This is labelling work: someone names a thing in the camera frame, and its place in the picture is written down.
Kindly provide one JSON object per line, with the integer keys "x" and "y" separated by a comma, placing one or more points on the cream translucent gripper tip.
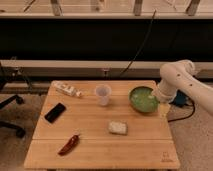
{"x": 164, "y": 109}

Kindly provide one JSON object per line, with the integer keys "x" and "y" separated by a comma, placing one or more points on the black rectangular remote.
{"x": 55, "y": 112}

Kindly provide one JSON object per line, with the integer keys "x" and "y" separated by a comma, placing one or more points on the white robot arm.
{"x": 179, "y": 75}

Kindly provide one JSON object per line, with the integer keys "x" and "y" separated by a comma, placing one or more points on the clear plastic cup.
{"x": 103, "y": 93}

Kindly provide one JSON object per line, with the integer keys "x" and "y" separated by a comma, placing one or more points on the blue box on floor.
{"x": 180, "y": 99}

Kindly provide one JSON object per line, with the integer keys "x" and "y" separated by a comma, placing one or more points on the white tube packet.
{"x": 67, "y": 89}

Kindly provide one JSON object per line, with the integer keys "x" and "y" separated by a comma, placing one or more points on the white sponge block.
{"x": 117, "y": 128}

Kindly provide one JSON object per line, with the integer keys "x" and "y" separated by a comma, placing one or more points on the red chili pepper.
{"x": 73, "y": 141}

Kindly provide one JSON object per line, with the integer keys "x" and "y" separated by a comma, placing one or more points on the green bowl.
{"x": 142, "y": 99}

